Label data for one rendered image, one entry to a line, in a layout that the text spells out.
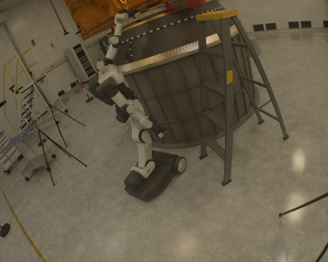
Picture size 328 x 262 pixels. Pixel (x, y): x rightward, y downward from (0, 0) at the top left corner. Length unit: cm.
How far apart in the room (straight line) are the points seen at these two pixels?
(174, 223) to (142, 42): 193
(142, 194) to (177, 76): 131
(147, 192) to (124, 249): 65
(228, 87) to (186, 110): 92
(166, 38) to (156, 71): 38
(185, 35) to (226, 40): 77
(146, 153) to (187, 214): 76
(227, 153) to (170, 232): 91
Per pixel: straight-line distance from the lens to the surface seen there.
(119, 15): 202
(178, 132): 255
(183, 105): 231
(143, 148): 207
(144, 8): 230
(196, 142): 257
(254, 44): 512
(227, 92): 156
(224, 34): 149
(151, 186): 209
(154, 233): 198
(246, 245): 174
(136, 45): 229
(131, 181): 202
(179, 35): 217
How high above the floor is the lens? 165
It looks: 32 degrees down
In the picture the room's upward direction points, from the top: 25 degrees counter-clockwise
